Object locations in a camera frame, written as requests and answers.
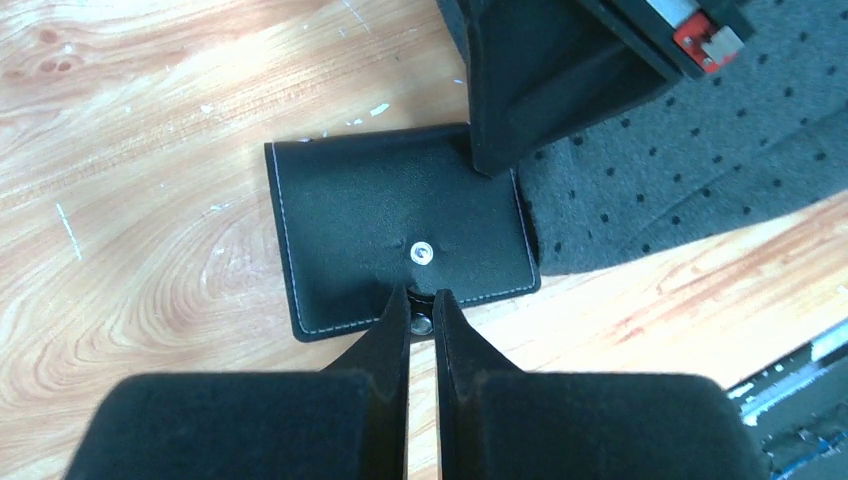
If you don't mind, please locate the black leather card holder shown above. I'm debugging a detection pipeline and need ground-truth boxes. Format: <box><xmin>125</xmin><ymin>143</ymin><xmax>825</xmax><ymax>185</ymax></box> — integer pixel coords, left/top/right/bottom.
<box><xmin>264</xmin><ymin>123</ymin><xmax>541</xmax><ymax>342</ymax></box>

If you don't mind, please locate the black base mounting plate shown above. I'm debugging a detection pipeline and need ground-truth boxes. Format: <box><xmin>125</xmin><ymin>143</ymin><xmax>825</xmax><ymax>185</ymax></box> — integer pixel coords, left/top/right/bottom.
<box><xmin>727</xmin><ymin>321</ymin><xmax>847</xmax><ymax>480</ymax></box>

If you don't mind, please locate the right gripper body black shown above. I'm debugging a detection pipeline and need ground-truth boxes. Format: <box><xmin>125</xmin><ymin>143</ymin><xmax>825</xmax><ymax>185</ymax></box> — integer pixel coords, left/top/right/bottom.
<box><xmin>580</xmin><ymin>0</ymin><xmax>755</xmax><ymax>79</ymax></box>

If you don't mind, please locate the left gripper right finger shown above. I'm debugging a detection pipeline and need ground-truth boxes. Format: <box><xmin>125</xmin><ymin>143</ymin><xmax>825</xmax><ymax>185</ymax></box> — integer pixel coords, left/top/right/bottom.
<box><xmin>432</xmin><ymin>290</ymin><xmax>768</xmax><ymax>479</ymax></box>

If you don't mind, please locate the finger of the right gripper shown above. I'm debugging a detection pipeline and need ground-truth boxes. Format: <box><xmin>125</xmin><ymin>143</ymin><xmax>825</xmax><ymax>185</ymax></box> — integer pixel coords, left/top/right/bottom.
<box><xmin>457</xmin><ymin>1</ymin><xmax>683</xmax><ymax>176</ymax></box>

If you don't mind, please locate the dark grey dotted cloth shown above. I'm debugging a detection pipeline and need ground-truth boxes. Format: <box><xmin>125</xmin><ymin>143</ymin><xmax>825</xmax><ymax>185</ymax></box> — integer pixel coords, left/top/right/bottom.
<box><xmin>437</xmin><ymin>0</ymin><xmax>848</xmax><ymax>277</ymax></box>

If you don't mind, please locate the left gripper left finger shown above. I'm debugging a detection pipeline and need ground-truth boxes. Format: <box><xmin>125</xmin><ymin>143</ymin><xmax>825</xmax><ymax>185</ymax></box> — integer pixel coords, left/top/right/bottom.
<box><xmin>66</xmin><ymin>287</ymin><xmax>411</xmax><ymax>479</ymax></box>

